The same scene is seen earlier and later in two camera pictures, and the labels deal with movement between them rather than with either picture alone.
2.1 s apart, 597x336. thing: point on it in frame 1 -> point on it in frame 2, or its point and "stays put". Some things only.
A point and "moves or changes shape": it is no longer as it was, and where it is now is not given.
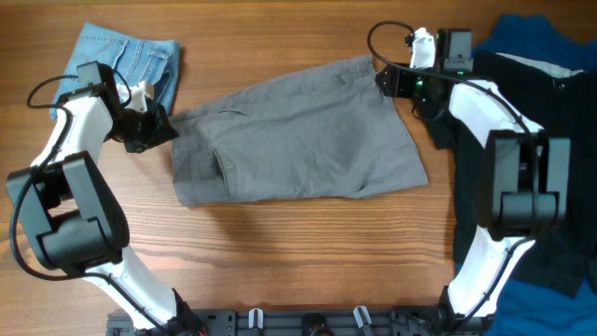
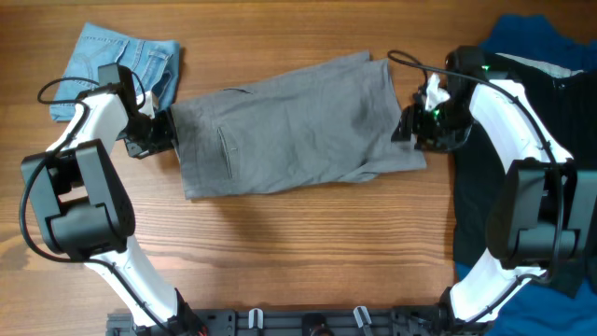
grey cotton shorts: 326,133 moves or changes shape
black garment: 562,103 stays put
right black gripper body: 409,85 -> 437,128
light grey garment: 543,67 stays put
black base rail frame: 289,321 stays put
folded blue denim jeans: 132,61 stays put
